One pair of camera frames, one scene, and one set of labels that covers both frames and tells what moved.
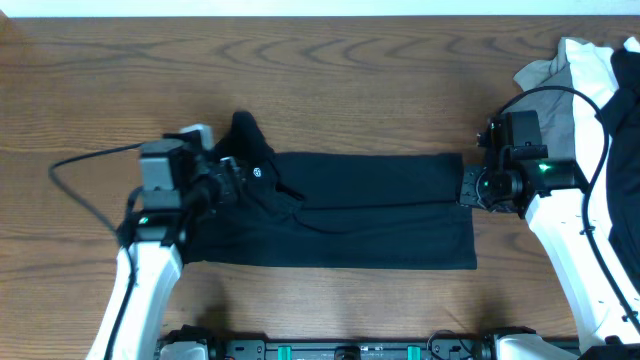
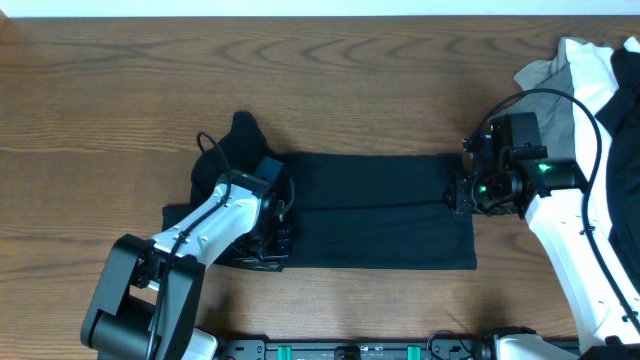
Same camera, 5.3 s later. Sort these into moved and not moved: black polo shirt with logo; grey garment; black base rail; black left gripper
Moved: black left gripper
Not moved: black base rail; grey garment; black polo shirt with logo
